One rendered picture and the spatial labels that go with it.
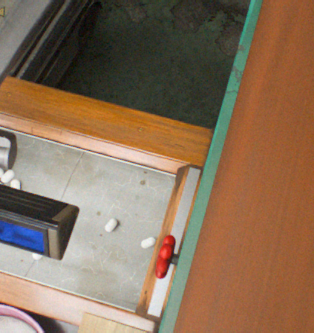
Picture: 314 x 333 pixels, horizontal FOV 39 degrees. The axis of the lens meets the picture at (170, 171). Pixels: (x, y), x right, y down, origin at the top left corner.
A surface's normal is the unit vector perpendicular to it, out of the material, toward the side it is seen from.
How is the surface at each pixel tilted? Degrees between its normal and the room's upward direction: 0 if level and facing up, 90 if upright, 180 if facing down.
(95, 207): 0
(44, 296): 0
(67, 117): 0
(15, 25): 37
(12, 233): 58
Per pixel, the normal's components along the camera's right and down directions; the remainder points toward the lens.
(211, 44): -0.01, -0.29
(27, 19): 0.04, 0.42
